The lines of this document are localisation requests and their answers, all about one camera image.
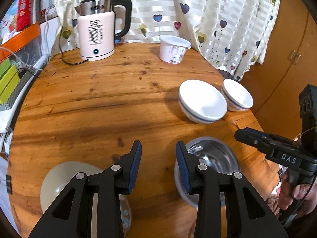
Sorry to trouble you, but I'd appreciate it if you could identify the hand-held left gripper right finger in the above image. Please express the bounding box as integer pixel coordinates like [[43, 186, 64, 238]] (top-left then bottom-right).
[[175, 140, 289, 238]]

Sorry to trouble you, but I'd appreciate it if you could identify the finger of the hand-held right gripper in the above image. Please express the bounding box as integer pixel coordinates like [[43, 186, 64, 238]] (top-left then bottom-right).
[[234, 127, 275, 155], [260, 132, 301, 149]]

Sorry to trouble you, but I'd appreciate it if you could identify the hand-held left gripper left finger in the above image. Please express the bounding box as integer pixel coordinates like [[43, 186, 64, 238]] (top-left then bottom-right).
[[28, 140, 143, 238]]

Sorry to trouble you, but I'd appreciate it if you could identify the stainless steel bowl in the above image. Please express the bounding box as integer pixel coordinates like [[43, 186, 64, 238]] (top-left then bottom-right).
[[174, 136, 239, 209]]

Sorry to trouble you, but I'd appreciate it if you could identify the small white blue-banded bowl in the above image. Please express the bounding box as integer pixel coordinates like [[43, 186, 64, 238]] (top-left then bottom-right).
[[221, 79, 254, 112]]

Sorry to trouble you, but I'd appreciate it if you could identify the large white blue-banded bowl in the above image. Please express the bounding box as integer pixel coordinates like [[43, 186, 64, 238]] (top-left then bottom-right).
[[179, 80, 228, 124]]

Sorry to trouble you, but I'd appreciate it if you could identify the beige plate with blue print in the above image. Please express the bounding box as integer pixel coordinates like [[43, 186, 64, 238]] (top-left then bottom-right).
[[40, 161, 132, 233]]

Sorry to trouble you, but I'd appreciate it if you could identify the person's right hand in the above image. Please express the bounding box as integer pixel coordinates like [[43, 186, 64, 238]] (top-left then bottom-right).
[[279, 171, 317, 219]]

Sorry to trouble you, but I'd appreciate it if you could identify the wooden cabinet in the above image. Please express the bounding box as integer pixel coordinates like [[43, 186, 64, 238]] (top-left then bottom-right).
[[241, 0, 317, 139]]

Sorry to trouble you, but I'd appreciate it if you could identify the white plastic tub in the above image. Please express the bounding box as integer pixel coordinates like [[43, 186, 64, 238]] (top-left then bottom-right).
[[159, 35, 191, 65]]

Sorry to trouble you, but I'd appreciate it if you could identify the black binder clip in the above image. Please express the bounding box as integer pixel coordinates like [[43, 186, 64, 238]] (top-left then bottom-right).
[[5, 175, 13, 195]]

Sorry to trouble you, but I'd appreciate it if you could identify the white electric kettle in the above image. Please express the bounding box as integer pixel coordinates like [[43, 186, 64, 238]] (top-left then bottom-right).
[[74, 0, 133, 61]]

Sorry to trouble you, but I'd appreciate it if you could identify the zigzag patterned box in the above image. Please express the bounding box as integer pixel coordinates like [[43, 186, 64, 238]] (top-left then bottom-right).
[[0, 71, 34, 109]]

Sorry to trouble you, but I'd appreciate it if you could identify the white striped heart curtain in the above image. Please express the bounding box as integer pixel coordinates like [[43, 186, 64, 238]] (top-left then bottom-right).
[[51, 0, 283, 81]]

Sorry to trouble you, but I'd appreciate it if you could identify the lime green box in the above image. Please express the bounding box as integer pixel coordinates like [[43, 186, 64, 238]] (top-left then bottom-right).
[[0, 67, 20, 105]]

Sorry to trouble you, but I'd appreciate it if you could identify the clear storage box orange lid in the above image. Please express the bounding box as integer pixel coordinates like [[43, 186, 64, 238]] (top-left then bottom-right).
[[0, 22, 47, 67]]

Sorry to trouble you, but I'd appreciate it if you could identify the red snack package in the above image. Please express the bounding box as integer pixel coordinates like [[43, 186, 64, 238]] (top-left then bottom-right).
[[16, 0, 37, 31]]

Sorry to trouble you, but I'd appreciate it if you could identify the colourful printed bag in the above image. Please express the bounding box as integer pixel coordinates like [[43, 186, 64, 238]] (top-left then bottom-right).
[[0, 0, 20, 40]]

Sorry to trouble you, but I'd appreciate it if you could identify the black kettle cable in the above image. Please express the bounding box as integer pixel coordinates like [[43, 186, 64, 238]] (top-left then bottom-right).
[[61, 27, 83, 65]]

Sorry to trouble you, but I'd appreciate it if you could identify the white power cord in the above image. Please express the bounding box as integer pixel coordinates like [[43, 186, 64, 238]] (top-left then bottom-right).
[[45, 7, 53, 57]]

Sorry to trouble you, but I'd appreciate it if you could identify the white charging cable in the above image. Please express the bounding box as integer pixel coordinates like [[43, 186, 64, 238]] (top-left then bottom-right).
[[0, 47, 42, 72]]

